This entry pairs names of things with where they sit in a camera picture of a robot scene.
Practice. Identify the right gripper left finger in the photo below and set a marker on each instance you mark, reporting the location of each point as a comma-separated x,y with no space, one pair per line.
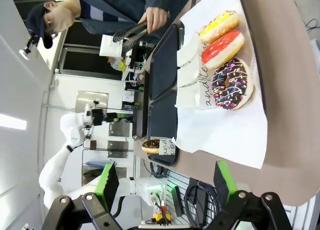
110,185

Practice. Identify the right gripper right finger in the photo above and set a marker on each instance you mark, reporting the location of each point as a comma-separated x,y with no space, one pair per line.
221,182

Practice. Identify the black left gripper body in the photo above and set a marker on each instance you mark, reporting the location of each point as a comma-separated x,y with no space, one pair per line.
97,116

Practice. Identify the metal tongs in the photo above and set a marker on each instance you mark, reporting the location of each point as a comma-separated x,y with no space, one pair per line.
127,33

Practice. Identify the chocolate rainbow sprinkle donut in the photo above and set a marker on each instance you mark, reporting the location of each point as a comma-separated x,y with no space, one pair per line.
240,90

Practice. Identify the red glazed donut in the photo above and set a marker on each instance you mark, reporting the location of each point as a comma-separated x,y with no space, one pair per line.
222,50

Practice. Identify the yellow frosted sprinkle donut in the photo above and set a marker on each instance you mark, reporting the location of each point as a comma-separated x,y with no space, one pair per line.
220,25

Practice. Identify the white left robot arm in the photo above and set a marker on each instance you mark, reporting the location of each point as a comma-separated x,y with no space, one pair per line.
55,170

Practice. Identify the person's left hand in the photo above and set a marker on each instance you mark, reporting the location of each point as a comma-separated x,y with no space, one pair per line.
157,18

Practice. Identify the brown plastic serving tray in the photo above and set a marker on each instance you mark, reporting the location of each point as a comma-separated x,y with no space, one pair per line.
140,110

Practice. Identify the black power adapter box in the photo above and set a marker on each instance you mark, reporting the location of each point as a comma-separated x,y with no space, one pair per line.
178,201

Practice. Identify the large white paper sheet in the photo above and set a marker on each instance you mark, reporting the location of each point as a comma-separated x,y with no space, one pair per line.
220,135

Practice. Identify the small chocolate glazed donut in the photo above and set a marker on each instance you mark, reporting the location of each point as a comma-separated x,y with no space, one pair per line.
150,146

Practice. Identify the yellow emergency stop button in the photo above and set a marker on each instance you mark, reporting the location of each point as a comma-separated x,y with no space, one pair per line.
162,218

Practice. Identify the black plastic serving tray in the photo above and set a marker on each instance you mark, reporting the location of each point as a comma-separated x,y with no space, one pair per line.
165,65
161,120

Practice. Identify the glazed donut in box bottom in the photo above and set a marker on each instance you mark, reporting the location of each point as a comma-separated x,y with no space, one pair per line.
167,146

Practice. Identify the white box on counter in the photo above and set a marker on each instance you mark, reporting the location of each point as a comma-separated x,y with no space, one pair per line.
110,46

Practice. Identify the person in dark jacket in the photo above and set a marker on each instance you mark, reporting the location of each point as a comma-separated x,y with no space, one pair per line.
112,7

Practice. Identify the navy baseball cap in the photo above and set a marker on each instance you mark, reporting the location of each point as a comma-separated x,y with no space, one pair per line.
35,20

